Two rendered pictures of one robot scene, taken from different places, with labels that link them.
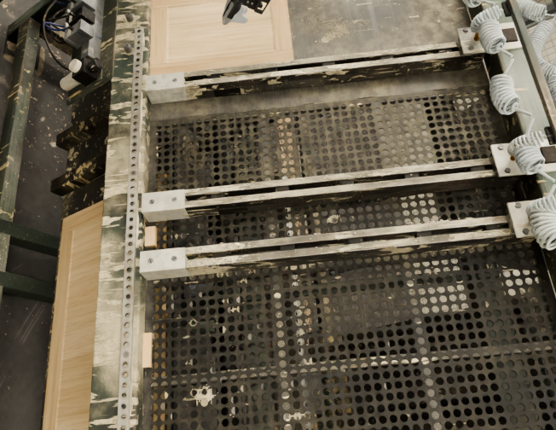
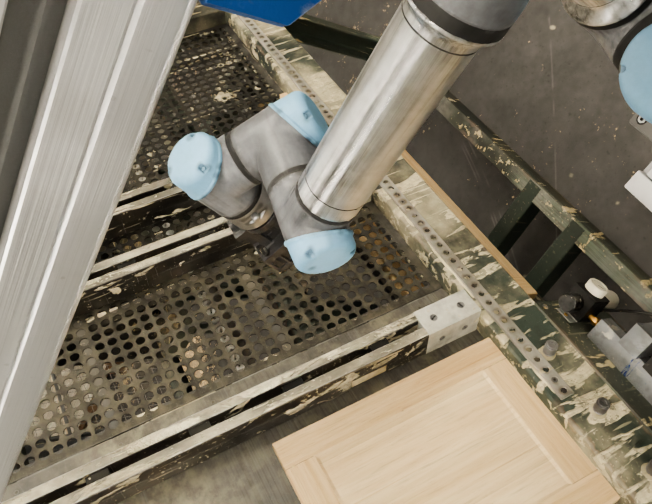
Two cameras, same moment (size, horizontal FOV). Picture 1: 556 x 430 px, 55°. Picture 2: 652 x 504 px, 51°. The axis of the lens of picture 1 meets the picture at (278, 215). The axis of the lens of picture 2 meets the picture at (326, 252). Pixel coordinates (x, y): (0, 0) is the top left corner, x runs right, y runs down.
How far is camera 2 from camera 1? 175 cm
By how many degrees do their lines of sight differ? 63
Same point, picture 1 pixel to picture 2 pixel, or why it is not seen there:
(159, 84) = (450, 305)
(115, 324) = (324, 95)
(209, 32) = (454, 454)
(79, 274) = not seen: hidden behind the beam
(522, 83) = not seen: outside the picture
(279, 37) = (320, 486)
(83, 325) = not seen: hidden behind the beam
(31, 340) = (488, 224)
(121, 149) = (439, 222)
